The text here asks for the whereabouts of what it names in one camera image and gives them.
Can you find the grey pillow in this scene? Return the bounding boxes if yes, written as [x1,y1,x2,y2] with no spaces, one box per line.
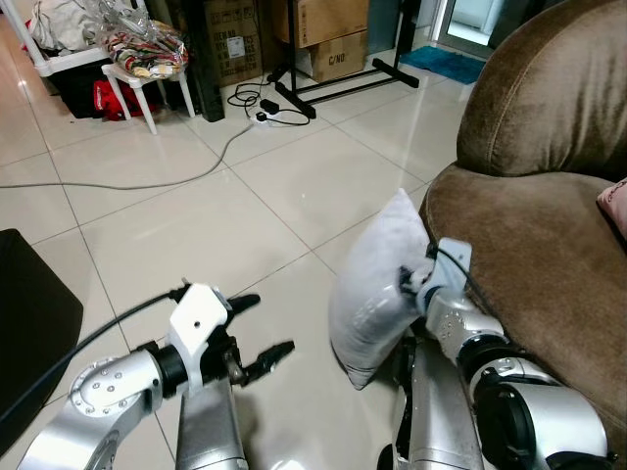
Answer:
[328,188,433,392]

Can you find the brown fabric sofa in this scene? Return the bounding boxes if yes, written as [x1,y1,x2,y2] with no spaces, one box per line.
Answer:
[419,0,627,461]

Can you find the pink pillow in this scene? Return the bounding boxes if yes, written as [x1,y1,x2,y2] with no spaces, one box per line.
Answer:
[597,179,627,242]

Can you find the blue floor mat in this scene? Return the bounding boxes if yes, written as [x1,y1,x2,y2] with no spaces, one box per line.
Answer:
[399,44,489,87]

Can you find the silver left robot leg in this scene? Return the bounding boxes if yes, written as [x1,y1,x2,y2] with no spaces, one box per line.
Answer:
[174,380,250,470]

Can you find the silver robot leg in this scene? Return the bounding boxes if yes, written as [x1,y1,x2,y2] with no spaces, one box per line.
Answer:
[174,380,250,470]
[378,333,486,470]

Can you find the silver right robot leg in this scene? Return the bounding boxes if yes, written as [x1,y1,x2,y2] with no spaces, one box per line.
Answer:
[378,333,486,470]

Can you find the white power strip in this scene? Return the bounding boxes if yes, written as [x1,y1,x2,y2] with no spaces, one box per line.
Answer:
[252,109,297,129]

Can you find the black furniture piece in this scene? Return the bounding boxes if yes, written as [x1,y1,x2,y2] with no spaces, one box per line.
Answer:
[0,228,85,434]

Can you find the black metal stand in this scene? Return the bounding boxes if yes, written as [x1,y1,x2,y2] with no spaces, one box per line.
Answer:
[268,0,422,120]

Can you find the cardboard box with black print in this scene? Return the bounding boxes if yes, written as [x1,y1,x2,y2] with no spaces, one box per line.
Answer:
[298,30,370,85]

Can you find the red bag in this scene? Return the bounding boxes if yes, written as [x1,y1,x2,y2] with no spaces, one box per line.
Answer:
[92,79,164,124]

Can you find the white plastic stool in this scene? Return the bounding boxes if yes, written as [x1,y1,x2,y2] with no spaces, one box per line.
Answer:
[100,61,198,137]

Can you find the tall cardboard box with label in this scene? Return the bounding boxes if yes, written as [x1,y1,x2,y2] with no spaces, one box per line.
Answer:
[205,0,266,88]

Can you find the clear bag of patterned cloth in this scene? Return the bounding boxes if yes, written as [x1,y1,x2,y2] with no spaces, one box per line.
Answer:
[101,18,190,82]

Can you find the plain cardboard box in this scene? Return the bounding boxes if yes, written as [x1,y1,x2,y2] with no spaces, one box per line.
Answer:
[290,0,372,49]

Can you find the white shelf with laundry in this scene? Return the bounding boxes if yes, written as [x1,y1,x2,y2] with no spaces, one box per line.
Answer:
[18,0,133,78]

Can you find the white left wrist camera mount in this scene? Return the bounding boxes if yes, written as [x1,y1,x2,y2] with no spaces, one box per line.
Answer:
[167,283,234,394]

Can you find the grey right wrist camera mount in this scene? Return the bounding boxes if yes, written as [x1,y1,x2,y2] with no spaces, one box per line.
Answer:
[421,237,474,297]

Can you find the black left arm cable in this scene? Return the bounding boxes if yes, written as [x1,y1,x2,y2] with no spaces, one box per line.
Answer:
[0,284,189,424]

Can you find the grey floor cable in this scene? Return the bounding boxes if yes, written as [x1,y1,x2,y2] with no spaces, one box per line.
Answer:
[0,117,262,191]

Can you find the black adapter with cable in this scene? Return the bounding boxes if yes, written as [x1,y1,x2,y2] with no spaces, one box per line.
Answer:
[229,82,287,118]

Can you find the glass door with frame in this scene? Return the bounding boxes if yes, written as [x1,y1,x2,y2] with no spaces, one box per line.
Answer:
[434,0,535,62]

